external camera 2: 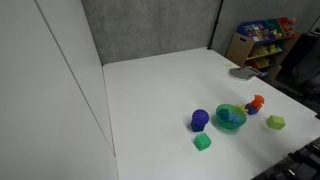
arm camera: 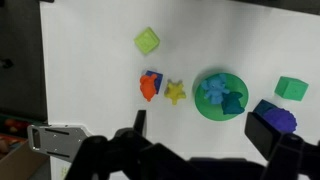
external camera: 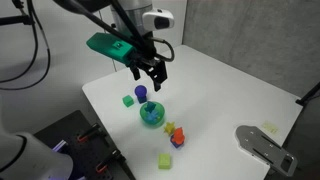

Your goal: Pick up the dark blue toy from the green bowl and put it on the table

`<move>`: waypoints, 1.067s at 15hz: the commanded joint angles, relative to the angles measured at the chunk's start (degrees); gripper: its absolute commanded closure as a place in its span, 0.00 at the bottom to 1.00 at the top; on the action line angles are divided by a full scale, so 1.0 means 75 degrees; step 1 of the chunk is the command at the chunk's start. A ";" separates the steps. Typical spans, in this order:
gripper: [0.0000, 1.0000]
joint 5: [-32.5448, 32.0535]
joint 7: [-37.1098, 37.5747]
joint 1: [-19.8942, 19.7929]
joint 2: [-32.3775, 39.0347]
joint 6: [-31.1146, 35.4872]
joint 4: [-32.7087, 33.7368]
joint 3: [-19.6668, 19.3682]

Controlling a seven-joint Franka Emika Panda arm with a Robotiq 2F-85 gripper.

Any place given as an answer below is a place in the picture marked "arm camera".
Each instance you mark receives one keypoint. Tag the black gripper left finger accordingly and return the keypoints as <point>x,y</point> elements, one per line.
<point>133,156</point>

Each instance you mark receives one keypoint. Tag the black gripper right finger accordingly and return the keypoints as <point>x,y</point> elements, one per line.
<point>283,153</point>

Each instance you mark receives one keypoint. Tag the dark blue teal toy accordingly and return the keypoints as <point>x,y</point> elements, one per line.
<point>232,103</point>

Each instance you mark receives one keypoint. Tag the dark blue toy cube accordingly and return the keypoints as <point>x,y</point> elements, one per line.
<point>262,107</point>

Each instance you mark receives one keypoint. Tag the orange toy block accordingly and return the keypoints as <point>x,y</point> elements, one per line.
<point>147,86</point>

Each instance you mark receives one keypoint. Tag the yellow star toy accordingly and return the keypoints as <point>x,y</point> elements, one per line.
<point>174,91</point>

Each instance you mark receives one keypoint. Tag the green plastic bowl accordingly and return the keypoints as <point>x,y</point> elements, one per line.
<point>206,108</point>

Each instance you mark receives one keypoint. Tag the light blue elephant toy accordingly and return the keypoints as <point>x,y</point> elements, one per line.
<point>215,88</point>

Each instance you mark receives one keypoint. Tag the lime green toy cube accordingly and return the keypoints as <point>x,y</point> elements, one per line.
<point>146,40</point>

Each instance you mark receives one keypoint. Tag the brown cardboard box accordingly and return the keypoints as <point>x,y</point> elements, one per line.
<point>20,163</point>

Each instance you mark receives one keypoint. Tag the shelf with colourful toys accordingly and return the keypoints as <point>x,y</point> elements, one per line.
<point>13,125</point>

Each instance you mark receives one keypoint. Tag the silver metal bracket plate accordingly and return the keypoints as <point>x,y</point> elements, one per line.
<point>56,140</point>

